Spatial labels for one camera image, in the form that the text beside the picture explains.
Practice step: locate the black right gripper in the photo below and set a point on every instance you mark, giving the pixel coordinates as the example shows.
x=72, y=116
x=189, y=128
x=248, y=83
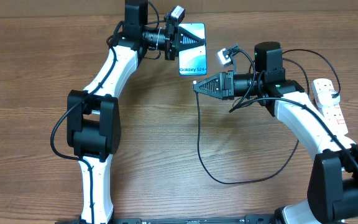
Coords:
x=225, y=86

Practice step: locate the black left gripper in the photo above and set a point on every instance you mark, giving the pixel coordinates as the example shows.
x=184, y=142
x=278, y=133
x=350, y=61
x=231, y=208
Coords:
x=181, y=34

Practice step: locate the blue Galaxy S24 smartphone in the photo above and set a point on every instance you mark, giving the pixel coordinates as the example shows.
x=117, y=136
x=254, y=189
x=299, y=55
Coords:
x=193, y=61

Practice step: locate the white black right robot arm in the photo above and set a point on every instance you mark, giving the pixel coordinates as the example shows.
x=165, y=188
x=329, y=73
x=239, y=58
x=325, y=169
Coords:
x=332, y=195

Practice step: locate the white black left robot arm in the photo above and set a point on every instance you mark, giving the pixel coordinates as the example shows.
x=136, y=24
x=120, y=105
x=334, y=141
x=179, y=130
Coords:
x=93, y=120

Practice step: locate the white charger plug adapter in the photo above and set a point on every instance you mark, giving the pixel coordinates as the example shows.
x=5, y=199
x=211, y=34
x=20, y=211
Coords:
x=327, y=98

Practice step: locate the white power strip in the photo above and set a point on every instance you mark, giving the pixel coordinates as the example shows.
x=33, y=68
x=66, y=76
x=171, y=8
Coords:
x=332, y=114

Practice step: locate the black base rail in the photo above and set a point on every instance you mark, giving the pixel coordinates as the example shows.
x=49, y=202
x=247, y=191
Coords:
x=194, y=221

